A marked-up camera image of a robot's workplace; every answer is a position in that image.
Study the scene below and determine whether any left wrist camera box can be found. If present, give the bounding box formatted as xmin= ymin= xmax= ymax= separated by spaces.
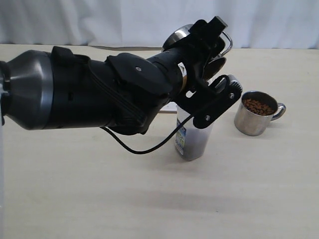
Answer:
xmin=193 ymin=75 xmax=243 ymax=129

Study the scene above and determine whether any white curtain backdrop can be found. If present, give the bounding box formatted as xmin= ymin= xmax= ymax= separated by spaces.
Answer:
xmin=0 ymin=0 xmax=319 ymax=49

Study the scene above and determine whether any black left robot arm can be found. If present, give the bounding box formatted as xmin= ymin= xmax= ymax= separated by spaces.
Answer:
xmin=0 ymin=16 xmax=227 ymax=135

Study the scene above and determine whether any white plastic tray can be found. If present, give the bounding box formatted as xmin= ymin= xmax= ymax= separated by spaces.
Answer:
xmin=159 ymin=102 xmax=177 ymax=114

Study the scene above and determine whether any right steel mug with pellets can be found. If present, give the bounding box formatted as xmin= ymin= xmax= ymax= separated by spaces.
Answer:
xmin=234 ymin=91 xmax=287 ymax=136

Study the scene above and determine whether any translucent plastic container with label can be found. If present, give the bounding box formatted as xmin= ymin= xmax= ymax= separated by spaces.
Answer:
xmin=175 ymin=118 xmax=214 ymax=161

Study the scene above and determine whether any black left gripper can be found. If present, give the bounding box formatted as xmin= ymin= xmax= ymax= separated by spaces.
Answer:
xmin=168 ymin=16 xmax=230 ymax=115

